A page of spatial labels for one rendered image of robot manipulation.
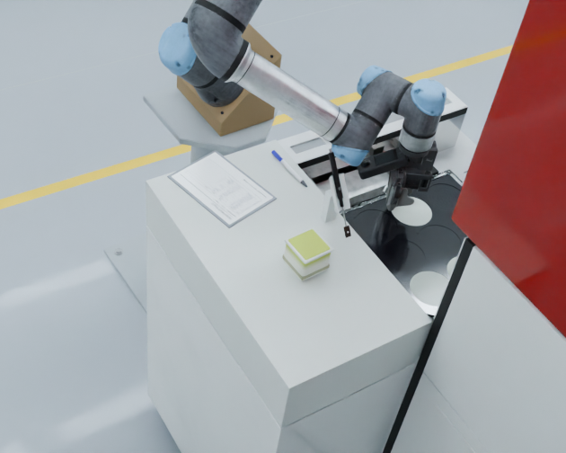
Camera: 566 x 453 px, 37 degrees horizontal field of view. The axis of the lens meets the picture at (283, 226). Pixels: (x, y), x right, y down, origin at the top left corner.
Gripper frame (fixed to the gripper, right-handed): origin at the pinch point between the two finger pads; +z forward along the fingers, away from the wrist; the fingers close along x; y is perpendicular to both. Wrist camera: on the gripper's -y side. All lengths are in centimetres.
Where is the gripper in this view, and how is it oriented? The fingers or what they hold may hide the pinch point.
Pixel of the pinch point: (387, 205)
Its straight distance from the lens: 204.8
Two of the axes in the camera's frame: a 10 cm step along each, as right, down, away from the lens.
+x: -0.2, -7.2, 6.9
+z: -1.1, 6.9, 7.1
